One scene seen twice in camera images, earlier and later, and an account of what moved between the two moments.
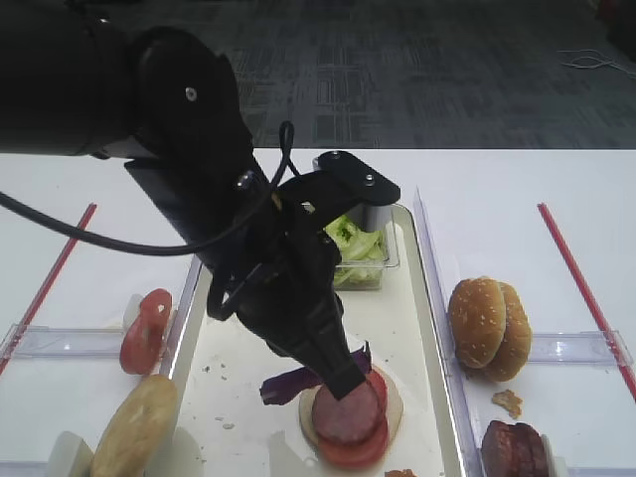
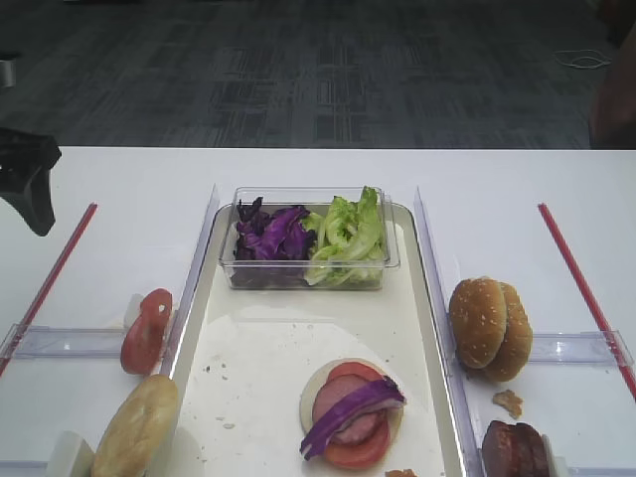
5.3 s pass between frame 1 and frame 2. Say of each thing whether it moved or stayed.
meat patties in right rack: stayed
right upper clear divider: stayed
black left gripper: moved
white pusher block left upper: stayed
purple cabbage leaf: moved
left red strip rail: stayed
